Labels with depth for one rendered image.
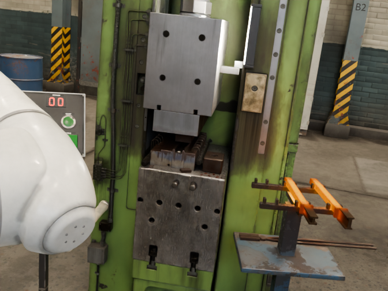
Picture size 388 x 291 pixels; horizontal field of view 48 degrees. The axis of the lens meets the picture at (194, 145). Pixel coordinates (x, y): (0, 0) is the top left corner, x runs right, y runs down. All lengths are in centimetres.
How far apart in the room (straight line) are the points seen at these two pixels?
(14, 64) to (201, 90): 471
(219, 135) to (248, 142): 38
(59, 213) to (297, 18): 162
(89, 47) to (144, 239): 701
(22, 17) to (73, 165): 903
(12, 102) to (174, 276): 157
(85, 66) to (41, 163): 836
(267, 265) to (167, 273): 54
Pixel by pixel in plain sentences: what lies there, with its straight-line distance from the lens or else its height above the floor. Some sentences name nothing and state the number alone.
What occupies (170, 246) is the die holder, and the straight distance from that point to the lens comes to 202.
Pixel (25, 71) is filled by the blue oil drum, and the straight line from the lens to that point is 635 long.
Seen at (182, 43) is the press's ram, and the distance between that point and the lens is 184.
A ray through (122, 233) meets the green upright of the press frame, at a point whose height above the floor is 48.
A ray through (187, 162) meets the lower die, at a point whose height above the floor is 95.
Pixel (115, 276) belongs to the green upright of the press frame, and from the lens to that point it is 242.
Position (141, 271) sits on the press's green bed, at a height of 41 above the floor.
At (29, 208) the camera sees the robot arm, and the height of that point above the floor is 132.
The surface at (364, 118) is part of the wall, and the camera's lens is 787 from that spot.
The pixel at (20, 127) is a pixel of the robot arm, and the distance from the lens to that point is 57.
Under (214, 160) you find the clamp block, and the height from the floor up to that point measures 98.
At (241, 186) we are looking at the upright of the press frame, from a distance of 208.
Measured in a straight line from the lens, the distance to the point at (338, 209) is 166.
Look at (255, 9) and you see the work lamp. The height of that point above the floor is 162.
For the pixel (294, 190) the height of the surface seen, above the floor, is 95.
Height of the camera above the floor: 153
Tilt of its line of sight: 15 degrees down
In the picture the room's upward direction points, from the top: 6 degrees clockwise
